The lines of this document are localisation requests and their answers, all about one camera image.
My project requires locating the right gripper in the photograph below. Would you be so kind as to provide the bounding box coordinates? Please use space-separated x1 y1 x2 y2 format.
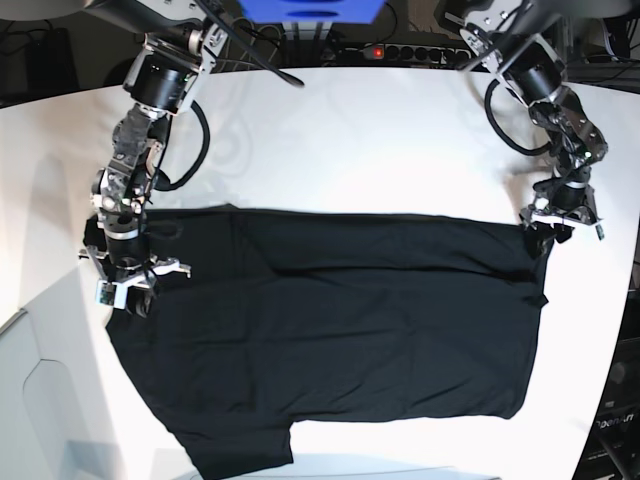
78 246 192 317

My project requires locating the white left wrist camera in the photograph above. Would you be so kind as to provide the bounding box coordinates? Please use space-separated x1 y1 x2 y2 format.
595 223 605 241

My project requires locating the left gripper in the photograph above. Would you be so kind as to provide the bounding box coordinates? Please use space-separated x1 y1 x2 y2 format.
519 187 601 259

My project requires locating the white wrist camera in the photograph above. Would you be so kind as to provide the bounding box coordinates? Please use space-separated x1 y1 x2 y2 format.
595 223 605 241
95 280 128 310

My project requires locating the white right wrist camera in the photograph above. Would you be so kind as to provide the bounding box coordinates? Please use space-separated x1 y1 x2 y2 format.
95 280 128 310

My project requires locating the black T-shirt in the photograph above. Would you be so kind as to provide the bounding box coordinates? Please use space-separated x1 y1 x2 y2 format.
106 208 553 479

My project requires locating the white power strip red switch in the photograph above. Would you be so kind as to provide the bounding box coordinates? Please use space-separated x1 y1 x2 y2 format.
332 44 471 69

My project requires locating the blue box overhead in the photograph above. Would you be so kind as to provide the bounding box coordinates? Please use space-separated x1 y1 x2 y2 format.
239 0 385 24

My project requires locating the black box with OpenArm label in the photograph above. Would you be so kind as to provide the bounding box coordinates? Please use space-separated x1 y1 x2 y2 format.
579 334 640 480

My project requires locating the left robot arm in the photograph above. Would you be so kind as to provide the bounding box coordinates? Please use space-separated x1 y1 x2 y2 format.
456 1 608 257

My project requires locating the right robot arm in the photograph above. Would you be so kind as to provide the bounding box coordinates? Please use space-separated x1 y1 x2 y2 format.
79 17 227 317

